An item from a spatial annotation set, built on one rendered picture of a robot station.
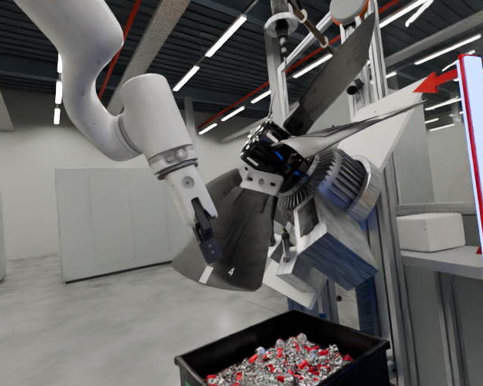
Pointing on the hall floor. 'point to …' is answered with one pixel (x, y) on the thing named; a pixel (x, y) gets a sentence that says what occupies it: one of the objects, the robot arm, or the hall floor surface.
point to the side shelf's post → (451, 329)
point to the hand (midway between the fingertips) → (210, 250)
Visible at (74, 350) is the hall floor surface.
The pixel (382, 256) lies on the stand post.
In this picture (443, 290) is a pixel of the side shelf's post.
